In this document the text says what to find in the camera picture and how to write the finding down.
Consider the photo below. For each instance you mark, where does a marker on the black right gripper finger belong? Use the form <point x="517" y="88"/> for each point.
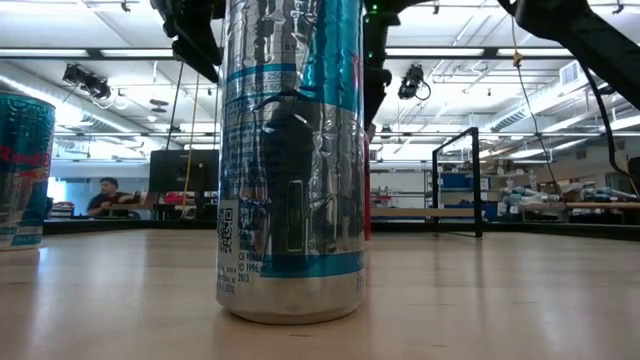
<point x="375" y="92"/>

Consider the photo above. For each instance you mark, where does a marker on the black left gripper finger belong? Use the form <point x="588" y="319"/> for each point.
<point x="200" y="57"/>

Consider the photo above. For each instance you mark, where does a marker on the blue silver Red Bull can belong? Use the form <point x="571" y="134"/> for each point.
<point x="25" y="175"/>
<point x="290" y="200"/>

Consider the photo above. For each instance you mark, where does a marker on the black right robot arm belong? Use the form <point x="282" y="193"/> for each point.
<point x="590" y="40"/>

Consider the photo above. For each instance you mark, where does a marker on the black monitor back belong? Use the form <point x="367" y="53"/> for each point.
<point x="185" y="170"/>

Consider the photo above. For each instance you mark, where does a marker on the blue storage bins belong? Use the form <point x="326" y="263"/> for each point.
<point x="455" y="180"/>

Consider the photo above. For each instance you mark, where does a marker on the person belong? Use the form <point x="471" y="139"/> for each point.
<point x="107" y="200"/>

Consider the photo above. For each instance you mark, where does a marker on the wooden workbench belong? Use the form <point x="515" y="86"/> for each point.
<point x="600" y="205"/>

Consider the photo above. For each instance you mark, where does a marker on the black rig camera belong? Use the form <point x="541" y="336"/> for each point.
<point x="411" y="82"/>
<point x="87" y="82"/>

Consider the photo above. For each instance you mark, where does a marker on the wooden shelf with black frame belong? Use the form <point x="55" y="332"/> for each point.
<point x="477" y="180"/>

